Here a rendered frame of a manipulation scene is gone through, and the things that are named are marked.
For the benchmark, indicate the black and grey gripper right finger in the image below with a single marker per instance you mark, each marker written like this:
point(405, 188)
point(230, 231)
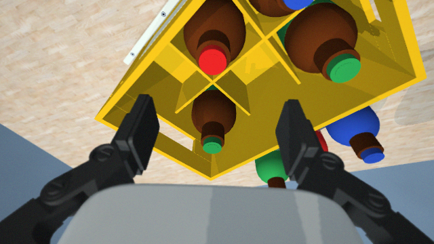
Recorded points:
point(323, 173)

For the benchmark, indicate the yellow box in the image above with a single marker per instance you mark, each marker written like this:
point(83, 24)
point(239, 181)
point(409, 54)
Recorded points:
point(256, 81)

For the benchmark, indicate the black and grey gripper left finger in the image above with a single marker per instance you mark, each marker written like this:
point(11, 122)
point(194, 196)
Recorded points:
point(109, 165)

